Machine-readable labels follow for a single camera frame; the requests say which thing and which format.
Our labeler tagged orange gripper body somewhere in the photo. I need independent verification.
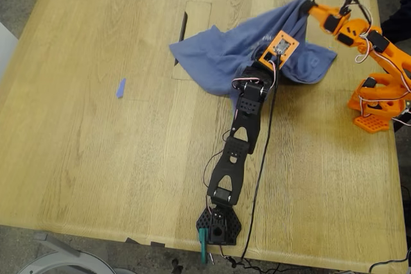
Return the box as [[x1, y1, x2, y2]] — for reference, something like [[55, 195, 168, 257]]
[[310, 4, 347, 36]]

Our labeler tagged grey white chair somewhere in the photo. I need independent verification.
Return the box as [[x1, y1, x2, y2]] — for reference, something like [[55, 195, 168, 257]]
[[15, 232, 136, 274]]

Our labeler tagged wooden cable hatch lid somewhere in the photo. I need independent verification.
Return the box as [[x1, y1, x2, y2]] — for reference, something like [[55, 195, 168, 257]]
[[171, 0, 213, 81]]

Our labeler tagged blue printed T-shirt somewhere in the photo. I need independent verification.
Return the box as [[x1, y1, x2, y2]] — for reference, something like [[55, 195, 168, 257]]
[[169, 0, 338, 117]]

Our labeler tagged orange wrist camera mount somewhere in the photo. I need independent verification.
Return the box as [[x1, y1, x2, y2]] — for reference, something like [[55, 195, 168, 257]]
[[258, 29, 301, 70]]

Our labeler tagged white furniture panel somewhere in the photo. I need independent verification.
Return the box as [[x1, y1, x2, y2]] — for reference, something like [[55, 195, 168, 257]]
[[0, 22, 19, 81]]

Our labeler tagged green clamp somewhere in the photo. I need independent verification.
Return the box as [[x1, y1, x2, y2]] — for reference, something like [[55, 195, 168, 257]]
[[198, 228, 210, 264]]

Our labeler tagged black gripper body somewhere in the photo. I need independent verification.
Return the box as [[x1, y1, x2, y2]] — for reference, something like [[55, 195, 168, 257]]
[[240, 60, 279, 86]]

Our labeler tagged blue tape strip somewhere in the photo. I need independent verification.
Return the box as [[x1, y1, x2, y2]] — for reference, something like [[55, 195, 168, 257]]
[[116, 78, 127, 99]]

